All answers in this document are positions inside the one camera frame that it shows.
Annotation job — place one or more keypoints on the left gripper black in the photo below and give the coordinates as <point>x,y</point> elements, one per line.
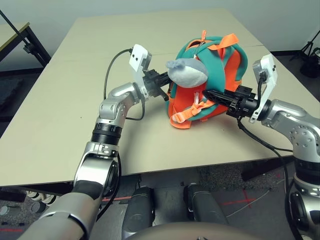
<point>153,83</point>

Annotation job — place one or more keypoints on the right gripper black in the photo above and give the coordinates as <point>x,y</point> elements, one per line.
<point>243,103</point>

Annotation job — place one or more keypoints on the grey white plush charm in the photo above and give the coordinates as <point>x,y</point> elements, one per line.
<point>187,73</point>

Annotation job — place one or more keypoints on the teal and orange backpack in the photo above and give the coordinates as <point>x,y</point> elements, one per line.
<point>225,67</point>

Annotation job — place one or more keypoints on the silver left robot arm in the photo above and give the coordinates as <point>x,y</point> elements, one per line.
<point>110,120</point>

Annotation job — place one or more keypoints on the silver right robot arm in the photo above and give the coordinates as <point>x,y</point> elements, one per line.
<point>297,125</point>

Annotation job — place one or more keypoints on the black waste bin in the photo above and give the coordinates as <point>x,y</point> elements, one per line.
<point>311,68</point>

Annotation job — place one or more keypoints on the black tripod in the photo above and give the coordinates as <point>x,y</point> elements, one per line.
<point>308,46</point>

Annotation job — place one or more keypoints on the grey robot right leg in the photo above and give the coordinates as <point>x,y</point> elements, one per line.
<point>205,207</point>

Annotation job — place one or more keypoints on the grey robot leg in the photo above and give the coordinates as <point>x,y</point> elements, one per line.
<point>205,207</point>
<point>138,212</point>

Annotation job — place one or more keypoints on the grey robot left leg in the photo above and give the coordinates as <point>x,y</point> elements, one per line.
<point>138,212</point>

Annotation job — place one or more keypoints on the beige robot torso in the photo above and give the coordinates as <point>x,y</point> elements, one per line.
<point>205,231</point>

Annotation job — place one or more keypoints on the black slanted stand pole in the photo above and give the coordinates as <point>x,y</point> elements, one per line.
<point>11,25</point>

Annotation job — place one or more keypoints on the white ribbed floor object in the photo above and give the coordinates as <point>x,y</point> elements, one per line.
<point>42,198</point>

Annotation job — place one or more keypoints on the black table base bar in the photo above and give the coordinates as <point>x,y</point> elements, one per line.
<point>12,195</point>

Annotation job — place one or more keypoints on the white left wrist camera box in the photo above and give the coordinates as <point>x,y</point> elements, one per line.
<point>137,60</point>

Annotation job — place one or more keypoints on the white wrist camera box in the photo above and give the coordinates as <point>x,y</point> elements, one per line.
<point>268,72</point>
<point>137,60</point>

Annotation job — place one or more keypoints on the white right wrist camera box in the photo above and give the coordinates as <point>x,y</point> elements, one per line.
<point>268,72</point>

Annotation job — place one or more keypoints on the side table with black frame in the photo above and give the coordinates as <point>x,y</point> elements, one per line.
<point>15,31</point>

